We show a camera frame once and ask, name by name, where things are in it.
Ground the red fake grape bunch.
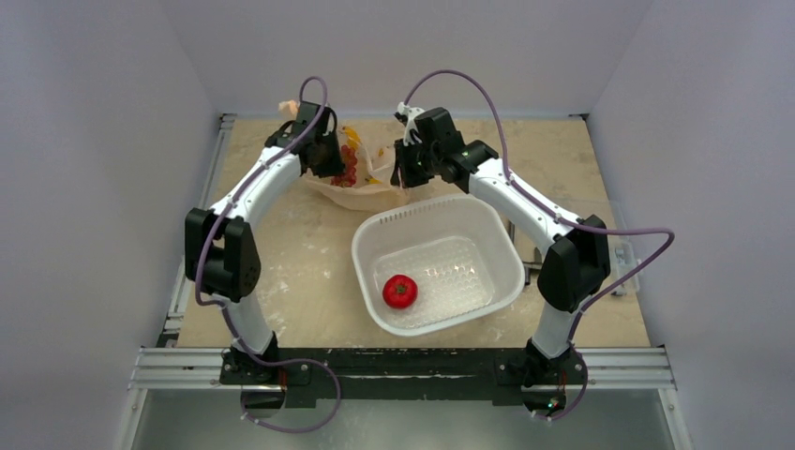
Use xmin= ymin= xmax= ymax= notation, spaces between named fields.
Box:
xmin=330 ymin=143 xmax=359 ymax=188

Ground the orange translucent plastic bag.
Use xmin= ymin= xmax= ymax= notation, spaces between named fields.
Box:
xmin=304 ymin=124 xmax=409 ymax=213

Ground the red fake fruit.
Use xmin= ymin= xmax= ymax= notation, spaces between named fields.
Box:
xmin=382 ymin=274 xmax=418 ymax=309

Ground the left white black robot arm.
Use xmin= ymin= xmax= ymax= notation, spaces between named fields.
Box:
xmin=185 ymin=101 xmax=344 ymax=383

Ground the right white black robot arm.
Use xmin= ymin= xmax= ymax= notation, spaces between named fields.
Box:
xmin=393 ymin=103 xmax=611 ymax=382

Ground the white plastic basket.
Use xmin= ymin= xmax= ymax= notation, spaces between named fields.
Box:
xmin=351 ymin=194 xmax=526 ymax=338

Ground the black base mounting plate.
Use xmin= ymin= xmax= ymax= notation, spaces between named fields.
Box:
xmin=219 ymin=348 xmax=588 ymax=412

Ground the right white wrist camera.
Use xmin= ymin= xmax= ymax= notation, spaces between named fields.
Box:
xmin=395 ymin=102 xmax=425 ymax=145

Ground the black T-handle wrench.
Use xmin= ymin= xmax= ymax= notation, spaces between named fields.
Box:
xmin=506 ymin=220 xmax=543 ymax=287

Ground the aluminium rail frame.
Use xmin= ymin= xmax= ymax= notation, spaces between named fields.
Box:
xmin=114 ymin=112 xmax=694 ymax=450

